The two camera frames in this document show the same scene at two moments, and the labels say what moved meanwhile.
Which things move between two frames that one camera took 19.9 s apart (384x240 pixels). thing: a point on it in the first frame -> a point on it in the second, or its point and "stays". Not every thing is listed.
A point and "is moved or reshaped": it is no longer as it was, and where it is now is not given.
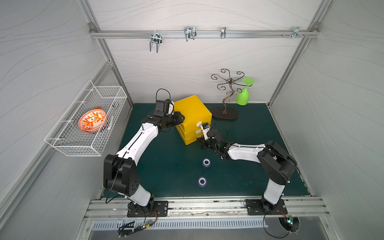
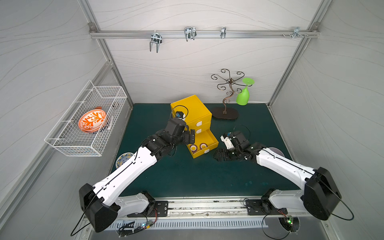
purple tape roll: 206,162 is moved or reshaped
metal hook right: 296,32 stays
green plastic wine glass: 242,96 stays
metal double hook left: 156,37 stays
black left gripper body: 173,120 -> 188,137
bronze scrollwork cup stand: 227,113 stays
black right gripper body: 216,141 -> 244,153
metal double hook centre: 190,32 stays
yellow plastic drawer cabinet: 195,113 is moved or reshaped
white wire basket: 82,131 stays
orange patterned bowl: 92,120 stays
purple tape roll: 202,181 -> 193,147
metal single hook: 223,33 stays
